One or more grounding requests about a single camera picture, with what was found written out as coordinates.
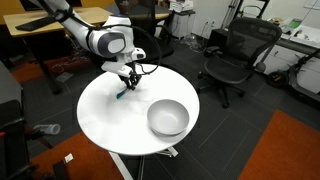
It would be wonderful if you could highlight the black keyboard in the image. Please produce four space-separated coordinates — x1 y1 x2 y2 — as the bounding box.
14 15 58 33

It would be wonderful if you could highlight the clear plastic bottle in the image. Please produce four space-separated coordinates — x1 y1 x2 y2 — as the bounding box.
32 123 62 136

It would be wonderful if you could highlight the black mesh office chair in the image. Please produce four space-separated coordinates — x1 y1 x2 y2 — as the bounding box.
197 17 284 109

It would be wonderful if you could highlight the white table base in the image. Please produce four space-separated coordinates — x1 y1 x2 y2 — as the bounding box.
108 146 179 180

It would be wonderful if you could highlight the grey bowl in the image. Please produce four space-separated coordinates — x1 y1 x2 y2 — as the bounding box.
146 98 191 137

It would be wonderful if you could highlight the grey power strip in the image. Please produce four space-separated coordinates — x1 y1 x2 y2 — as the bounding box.
55 71 75 83

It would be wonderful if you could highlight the wooden desk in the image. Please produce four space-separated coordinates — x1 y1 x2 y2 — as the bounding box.
3 6 114 96

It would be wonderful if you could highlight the teal marker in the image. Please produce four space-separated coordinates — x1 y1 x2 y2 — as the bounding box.
115 87 130 100

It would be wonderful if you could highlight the black post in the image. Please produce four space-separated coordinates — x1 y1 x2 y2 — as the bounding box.
52 161 72 180

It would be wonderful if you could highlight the white paper scrap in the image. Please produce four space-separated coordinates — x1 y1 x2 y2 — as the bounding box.
64 153 75 164

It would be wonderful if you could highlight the white small cabinet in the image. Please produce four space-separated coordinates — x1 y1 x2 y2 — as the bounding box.
171 11 197 40

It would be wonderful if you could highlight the black work table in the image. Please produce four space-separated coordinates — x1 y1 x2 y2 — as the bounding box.
0 61 38 180

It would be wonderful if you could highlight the white drawer cabinet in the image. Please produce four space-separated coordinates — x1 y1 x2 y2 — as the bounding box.
256 24 320 95

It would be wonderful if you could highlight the white printer box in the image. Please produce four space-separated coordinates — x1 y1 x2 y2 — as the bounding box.
169 0 195 14

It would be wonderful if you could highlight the black electric scooter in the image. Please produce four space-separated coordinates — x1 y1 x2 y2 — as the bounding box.
265 49 320 106

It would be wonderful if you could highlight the black box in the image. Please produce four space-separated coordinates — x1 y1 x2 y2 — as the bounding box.
205 28 234 58

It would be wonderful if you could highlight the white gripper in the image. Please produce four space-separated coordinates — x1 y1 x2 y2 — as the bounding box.
101 61 141 91

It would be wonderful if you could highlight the green box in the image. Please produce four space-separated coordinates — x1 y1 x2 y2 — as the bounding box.
289 18 303 29

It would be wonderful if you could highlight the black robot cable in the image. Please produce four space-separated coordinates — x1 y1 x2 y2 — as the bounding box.
128 24 163 77

